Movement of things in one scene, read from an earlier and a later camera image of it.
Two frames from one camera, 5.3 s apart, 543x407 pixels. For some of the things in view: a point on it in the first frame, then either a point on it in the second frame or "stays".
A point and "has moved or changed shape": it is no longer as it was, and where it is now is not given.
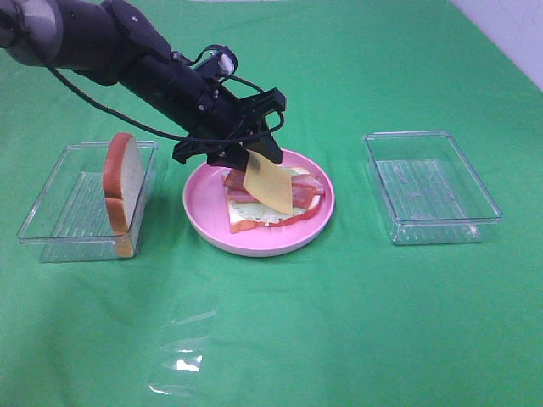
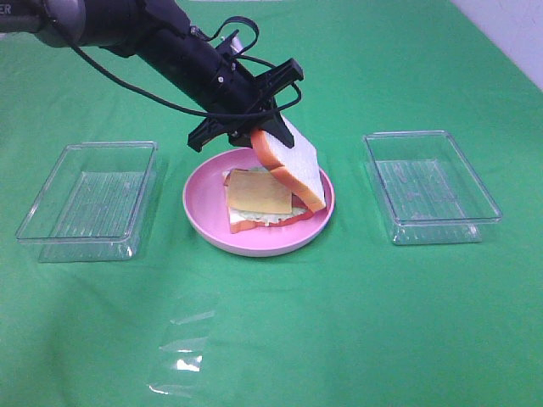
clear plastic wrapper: [181, 353] stays
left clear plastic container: [68, 219] stays
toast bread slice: [122, 176] -> [297, 166]
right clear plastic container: [429, 191] stays
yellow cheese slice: [269, 181] has moved or changed shape
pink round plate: [206, 207] stays
